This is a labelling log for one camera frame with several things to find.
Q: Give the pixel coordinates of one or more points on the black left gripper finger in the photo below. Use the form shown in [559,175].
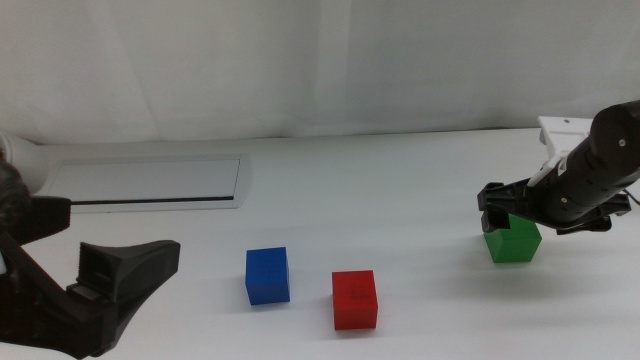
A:
[130,265]
[47,217]

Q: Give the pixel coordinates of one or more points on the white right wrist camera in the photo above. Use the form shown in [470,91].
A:
[562,132]

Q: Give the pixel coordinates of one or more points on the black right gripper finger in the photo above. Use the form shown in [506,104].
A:
[495,221]
[585,227]

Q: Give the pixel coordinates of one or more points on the blue cube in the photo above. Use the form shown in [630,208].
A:
[267,277]

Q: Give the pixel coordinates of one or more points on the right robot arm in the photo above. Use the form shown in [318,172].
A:
[615,140]

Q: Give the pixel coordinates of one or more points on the white backdrop curtain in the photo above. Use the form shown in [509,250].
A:
[300,65]

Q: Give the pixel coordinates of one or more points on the green cube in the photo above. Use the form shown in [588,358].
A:
[515,245]

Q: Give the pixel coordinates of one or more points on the red cube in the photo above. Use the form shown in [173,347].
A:
[355,300]

